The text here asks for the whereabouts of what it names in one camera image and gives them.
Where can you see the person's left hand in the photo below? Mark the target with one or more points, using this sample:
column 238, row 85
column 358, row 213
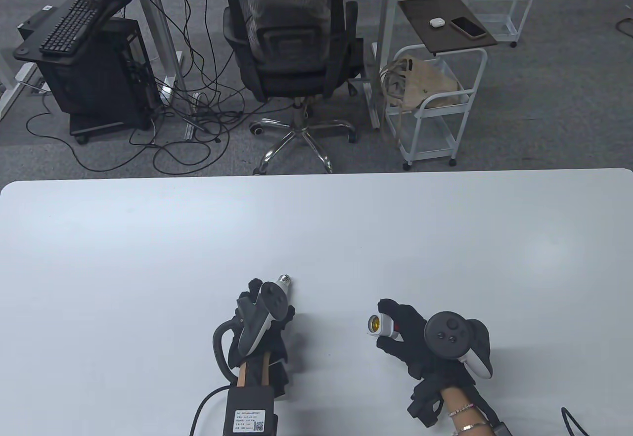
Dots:
column 283, row 347

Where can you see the person's right hand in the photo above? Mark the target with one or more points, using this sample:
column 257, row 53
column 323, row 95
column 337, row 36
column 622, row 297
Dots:
column 408, row 337

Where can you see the white plug-in bulb socket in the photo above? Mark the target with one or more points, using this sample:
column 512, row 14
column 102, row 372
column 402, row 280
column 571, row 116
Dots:
column 383, row 326

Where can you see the white light bulb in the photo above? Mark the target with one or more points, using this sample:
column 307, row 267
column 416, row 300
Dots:
column 284, row 280

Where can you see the person's left forearm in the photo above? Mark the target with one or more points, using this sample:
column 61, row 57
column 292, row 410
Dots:
column 242, row 375

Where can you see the person's right forearm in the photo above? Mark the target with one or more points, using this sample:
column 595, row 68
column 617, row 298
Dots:
column 460, row 401

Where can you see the white power strip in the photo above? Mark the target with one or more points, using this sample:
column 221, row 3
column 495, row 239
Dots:
column 191, row 119

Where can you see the beige tote bag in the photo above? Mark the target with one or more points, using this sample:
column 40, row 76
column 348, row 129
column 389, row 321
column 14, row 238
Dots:
column 430, row 80

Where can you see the black mesh office chair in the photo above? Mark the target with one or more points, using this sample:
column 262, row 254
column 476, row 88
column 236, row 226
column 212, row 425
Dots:
column 292, row 80

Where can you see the white cart with brown top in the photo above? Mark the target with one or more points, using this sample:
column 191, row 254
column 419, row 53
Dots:
column 445, row 40

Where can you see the white earbuds case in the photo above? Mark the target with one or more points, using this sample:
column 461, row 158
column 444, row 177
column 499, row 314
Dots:
column 437, row 22

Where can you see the dark smartphone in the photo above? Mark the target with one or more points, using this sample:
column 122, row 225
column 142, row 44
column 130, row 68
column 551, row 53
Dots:
column 469, row 27

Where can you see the black computer tower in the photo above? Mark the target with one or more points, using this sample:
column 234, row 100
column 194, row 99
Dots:
column 99, row 75

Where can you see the black keyboard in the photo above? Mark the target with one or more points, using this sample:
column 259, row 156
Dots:
column 69, row 28

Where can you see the black keyboard tray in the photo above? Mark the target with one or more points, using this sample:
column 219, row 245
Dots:
column 29, row 50

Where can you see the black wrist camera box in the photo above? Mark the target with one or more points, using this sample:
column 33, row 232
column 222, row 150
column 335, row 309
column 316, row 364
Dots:
column 249, row 401

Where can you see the white desk frame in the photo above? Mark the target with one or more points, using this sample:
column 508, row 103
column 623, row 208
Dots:
column 164, row 35
column 388, row 11

